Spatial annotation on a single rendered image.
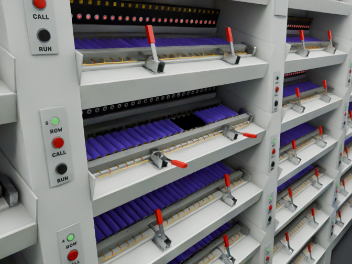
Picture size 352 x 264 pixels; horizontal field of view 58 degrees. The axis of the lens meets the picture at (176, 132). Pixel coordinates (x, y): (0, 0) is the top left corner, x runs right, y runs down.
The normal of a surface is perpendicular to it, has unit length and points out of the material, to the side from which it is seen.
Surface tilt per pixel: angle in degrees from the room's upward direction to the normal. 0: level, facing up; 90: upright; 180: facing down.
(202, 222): 20
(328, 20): 90
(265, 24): 90
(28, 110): 90
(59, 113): 90
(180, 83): 110
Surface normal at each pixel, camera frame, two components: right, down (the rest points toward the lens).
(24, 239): 0.68, 0.49
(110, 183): 0.22, -0.85
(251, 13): -0.70, 0.21
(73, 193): 0.72, 0.16
